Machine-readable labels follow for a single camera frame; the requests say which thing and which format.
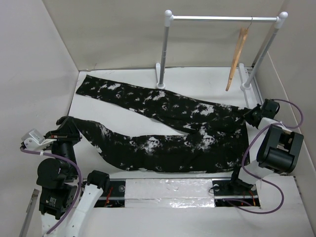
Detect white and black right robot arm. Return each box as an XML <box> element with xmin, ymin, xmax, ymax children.
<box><xmin>226</xmin><ymin>99</ymin><xmax>304</xmax><ymax>195</ymax></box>

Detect black white patterned trousers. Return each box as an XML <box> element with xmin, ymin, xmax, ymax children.
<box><xmin>57</xmin><ymin>75</ymin><xmax>248</xmax><ymax>173</ymax></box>

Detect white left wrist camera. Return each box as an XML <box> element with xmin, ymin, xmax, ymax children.
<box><xmin>21</xmin><ymin>129</ymin><xmax>57</xmax><ymax>151</ymax></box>

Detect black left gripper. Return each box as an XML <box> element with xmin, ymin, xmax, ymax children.
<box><xmin>42</xmin><ymin>115</ymin><xmax>83</xmax><ymax>176</ymax></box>

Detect white metal clothes rack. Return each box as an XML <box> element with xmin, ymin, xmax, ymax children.
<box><xmin>155</xmin><ymin>9</ymin><xmax>289</xmax><ymax>109</ymax></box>

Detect wooden clothes hanger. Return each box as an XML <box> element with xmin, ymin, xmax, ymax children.
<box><xmin>225</xmin><ymin>22</ymin><xmax>252</xmax><ymax>91</ymax></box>

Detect silver foil tape strip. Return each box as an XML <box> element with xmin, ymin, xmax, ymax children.
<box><xmin>124</xmin><ymin>178</ymin><xmax>215</xmax><ymax>208</ymax></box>

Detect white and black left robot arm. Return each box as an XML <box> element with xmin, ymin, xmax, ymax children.
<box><xmin>37</xmin><ymin>117</ymin><xmax>112</xmax><ymax>237</ymax></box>

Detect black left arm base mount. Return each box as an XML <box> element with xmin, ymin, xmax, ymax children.
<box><xmin>94</xmin><ymin>179</ymin><xmax>126</xmax><ymax>208</ymax></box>

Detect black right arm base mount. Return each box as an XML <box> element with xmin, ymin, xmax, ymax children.
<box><xmin>209</xmin><ymin>179</ymin><xmax>261</xmax><ymax>207</ymax></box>

